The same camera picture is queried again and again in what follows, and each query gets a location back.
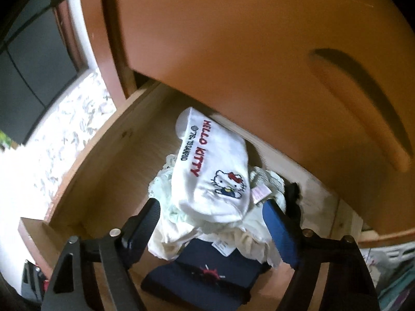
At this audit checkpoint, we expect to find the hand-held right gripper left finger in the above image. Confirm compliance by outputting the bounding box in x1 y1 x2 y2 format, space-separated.
40 197 161 311

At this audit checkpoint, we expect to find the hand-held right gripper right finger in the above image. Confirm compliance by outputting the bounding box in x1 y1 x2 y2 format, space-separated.
262 200 381 311

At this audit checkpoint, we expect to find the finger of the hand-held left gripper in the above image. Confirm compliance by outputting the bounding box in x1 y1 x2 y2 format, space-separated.
23 259 49 300

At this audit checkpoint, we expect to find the mint lace garment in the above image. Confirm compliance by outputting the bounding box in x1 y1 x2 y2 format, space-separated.
148 154 287 230

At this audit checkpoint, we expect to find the wooden drawer with carved handle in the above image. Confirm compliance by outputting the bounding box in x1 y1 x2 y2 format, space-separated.
18 81 373 311

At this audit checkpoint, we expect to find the navy garment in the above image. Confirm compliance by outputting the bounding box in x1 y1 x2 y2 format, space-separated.
141 238 273 310

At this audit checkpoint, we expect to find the white printed sock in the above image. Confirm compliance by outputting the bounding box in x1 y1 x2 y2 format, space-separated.
171 107 253 224

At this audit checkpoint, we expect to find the white plastic rack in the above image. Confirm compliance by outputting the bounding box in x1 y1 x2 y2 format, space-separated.
363 248 415 279

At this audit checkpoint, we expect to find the grey floral blanket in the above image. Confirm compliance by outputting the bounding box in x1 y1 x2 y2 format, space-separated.
6 71 117 221

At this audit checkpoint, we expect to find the teal garment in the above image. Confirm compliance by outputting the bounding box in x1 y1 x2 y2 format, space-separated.
378 275 415 311

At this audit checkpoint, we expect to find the green printed box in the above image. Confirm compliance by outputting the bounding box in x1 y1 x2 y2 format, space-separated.
0 130 15 151

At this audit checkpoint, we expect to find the wooden nightstand with drawers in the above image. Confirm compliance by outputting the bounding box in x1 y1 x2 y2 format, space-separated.
100 0 415 240

